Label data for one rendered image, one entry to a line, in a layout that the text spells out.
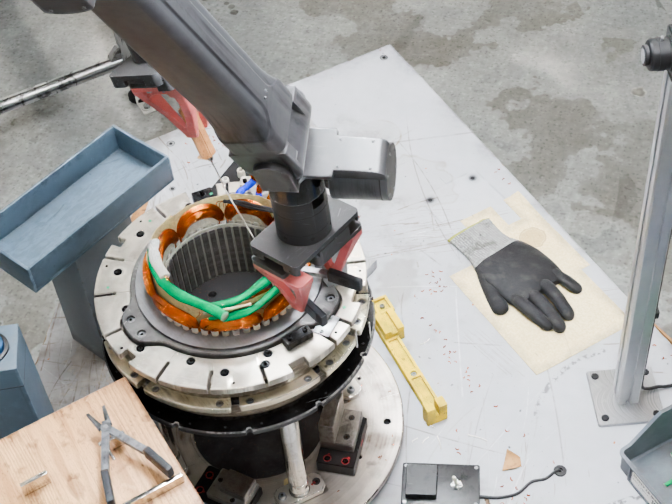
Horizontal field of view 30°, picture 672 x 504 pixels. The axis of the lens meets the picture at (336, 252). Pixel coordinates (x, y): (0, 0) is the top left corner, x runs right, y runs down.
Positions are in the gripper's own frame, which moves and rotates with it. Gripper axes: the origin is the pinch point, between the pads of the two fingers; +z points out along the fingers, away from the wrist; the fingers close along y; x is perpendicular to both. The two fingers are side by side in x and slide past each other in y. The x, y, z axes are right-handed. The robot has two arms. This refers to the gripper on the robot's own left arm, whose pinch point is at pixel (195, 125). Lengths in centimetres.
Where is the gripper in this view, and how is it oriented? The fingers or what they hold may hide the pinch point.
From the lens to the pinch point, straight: 130.9
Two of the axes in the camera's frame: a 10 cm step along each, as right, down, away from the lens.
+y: 4.7, -6.2, 6.3
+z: 3.3, 7.8, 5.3
